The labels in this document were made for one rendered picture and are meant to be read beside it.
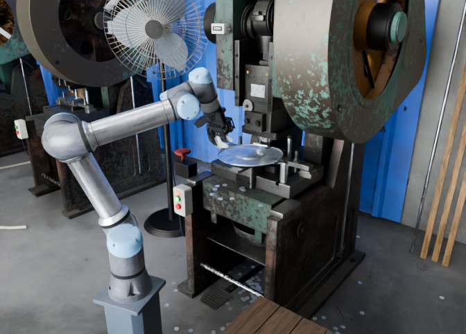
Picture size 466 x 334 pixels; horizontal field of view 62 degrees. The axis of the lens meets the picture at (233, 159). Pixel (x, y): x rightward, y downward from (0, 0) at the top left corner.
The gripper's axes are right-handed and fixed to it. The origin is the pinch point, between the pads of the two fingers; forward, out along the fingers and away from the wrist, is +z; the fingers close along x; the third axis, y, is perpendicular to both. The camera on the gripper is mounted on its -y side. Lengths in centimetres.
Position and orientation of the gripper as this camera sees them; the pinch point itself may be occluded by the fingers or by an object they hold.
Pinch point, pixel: (221, 147)
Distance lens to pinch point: 157.1
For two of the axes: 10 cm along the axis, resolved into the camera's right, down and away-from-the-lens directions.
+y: 8.1, 2.0, -5.6
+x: 5.3, -6.5, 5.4
